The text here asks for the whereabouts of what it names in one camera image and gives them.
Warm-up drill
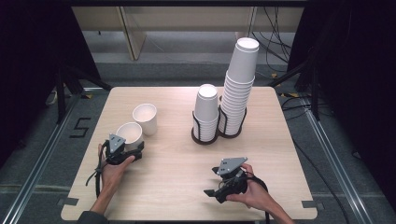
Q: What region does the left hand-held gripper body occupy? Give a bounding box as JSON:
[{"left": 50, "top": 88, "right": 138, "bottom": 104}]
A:
[{"left": 104, "top": 133, "right": 135, "bottom": 166}]

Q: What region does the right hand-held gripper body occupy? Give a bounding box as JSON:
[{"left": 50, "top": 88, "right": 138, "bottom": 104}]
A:
[{"left": 214, "top": 156, "right": 249, "bottom": 203}]

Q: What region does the white paper cup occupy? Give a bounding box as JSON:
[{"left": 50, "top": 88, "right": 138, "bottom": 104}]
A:
[
  {"left": 132, "top": 103, "right": 159, "bottom": 136},
  {"left": 115, "top": 121, "right": 145, "bottom": 152}
]

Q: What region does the black wire cup holder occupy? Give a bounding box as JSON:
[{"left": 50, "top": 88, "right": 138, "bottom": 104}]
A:
[
  {"left": 191, "top": 110, "right": 220, "bottom": 146},
  {"left": 218, "top": 104, "right": 248, "bottom": 139}
]

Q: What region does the short stack of white cups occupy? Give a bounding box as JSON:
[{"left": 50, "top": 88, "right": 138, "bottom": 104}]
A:
[{"left": 191, "top": 83, "right": 220, "bottom": 143}]

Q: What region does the tall stack of white cups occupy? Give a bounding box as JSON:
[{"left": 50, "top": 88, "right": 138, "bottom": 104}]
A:
[{"left": 218, "top": 36, "right": 261, "bottom": 136}]

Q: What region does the person's left hand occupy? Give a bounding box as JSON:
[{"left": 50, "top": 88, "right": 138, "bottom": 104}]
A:
[{"left": 97, "top": 143, "right": 136, "bottom": 189}]

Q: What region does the person's right hand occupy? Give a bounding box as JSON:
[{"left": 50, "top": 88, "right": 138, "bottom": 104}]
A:
[{"left": 226, "top": 162, "right": 269, "bottom": 211}]

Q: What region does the black tape mark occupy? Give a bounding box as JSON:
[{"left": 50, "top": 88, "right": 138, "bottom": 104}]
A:
[
  {"left": 57, "top": 197, "right": 79, "bottom": 207},
  {"left": 302, "top": 200, "right": 325, "bottom": 210}
]

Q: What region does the black metal stand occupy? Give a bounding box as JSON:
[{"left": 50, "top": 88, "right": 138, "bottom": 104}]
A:
[
  {"left": 267, "top": 46, "right": 322, "bottom": 121},
  {"left": 55, "top": 60, "right": 113, "bottom": 125}
]

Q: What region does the beige wooden board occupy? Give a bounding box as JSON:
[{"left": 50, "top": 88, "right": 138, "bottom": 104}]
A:
[{"left": 116, "top": 7, "right": 148, "bottom": 62}]

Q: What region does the dark curtain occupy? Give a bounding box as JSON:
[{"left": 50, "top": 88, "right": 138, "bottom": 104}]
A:
[
  {"left": 0, "top": 0, "right": 102, "bottom": 169},
  {"left": 288, "top": 0, "right": 396, "bottom": 214}
]

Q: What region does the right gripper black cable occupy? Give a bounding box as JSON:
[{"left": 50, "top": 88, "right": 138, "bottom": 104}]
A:
[{"left": 246, "top": 173, "right": 272, "bottom": 224}]

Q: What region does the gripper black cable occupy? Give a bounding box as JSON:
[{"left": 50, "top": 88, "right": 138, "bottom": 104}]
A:
[
  {"left": 246, "top": 173, "right": 272, "bottom": 224},
  {"left": 86, "top": 141, "right": 110, "bottom": 199}
]

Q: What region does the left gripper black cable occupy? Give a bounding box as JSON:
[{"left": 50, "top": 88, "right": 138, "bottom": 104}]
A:
[{"left": 86, "top": 141, "right": 110, "bottom": 199}]

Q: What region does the metal floor rail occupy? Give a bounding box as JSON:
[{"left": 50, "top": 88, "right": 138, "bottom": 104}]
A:
[
  {"left": 0, "top": 91, "right": 83, "bottom": 224},
  {"left": 303, "top": 99, "right": 396, "bottom": 224}
]

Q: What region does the black floor cable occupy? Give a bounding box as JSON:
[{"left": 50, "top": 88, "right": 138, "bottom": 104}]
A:
[{"left": 281, "top": 96, "right": 352, "bottom": 224}]

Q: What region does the bundle of black cables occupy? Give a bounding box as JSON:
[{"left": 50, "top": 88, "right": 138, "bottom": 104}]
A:
[{"left": 251, "top": 7, "right": 293, "bottom": 74}]

